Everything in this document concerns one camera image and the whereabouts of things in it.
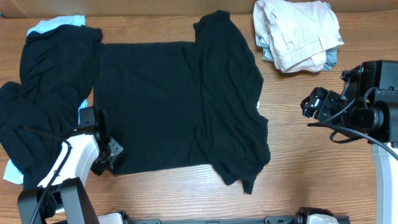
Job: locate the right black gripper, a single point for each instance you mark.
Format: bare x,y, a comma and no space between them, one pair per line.
328,99

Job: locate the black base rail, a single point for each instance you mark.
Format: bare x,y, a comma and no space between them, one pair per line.
211,221

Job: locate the beige folded trousers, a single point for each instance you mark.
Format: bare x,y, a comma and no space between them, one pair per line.
298,33

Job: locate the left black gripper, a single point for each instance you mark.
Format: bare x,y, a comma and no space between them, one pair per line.
98,167

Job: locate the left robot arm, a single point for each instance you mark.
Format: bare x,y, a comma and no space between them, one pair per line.
87,148

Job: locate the black t-shirt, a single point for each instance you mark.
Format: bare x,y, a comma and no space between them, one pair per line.
178,104

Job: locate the light blue garment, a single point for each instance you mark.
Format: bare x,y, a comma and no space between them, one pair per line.
12,173

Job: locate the grey-blue folded garment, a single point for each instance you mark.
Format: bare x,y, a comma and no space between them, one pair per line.
331,54

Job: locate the black clothes pile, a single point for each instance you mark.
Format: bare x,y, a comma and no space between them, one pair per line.
57,72

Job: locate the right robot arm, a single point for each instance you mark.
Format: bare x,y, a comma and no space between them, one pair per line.
365,109

